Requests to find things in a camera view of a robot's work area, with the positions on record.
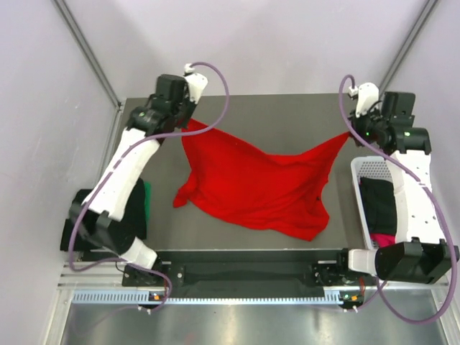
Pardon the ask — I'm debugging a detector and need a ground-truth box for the red t shirt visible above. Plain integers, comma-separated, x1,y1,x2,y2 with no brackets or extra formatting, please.
172,120,349,242

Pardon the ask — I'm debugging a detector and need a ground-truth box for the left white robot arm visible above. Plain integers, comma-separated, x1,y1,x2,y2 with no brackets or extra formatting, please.
69,70,208,285

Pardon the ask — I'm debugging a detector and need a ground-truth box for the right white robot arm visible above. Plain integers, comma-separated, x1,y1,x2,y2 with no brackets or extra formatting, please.
348,83,459,284

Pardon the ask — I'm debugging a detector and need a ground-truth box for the white plastic basket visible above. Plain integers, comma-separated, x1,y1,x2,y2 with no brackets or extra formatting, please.
349,155,460,260

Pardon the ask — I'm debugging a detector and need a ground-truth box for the black t shirt in basket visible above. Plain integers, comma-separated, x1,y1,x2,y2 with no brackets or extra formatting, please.
359,178,397,236

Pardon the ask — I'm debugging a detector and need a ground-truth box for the folded green t shirt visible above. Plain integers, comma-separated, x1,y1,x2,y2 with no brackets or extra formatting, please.
144,181,152,227

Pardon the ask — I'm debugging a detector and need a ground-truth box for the pink t shirt in basket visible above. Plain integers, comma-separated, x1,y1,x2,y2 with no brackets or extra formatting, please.
370,234,395,248

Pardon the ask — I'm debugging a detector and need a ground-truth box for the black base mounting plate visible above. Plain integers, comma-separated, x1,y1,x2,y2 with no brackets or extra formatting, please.
121,248,379,288

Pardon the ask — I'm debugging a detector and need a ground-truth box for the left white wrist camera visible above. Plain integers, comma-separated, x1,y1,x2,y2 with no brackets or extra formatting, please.
183,63,208,104

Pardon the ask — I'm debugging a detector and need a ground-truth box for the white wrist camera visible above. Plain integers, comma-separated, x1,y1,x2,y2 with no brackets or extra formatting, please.
183,63,208,104
348,82,379,119

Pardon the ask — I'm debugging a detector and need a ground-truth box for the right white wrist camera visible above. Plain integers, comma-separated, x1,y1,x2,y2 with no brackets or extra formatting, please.
348,82,379,119

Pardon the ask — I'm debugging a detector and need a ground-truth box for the left aluminium frame post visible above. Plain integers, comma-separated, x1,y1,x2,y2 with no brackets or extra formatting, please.
51,0,122,109

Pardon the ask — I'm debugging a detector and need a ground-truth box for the aluminium frame post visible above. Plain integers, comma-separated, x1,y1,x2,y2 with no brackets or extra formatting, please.
51,0,122,109
377,0,440,96

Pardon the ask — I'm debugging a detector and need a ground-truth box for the right aluminium frame post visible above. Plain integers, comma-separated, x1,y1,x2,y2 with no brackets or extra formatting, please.
377,0,440,96

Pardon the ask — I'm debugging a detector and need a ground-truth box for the slotted cable duct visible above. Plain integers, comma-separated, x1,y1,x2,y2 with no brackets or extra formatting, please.
72,290,362,305

